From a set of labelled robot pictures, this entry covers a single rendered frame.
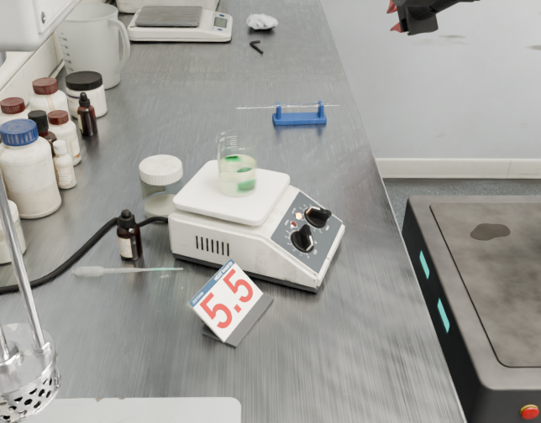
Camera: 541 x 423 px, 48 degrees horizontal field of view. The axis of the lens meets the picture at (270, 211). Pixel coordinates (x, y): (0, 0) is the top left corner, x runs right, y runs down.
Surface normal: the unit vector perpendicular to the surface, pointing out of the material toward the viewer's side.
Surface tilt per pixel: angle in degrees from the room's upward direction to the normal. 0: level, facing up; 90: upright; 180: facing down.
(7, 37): 90
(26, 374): 0
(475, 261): 0
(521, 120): 90
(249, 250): 90
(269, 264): 90
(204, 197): 0
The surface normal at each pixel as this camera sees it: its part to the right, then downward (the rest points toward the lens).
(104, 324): 0.02, -0.83
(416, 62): 0.03, 0.55
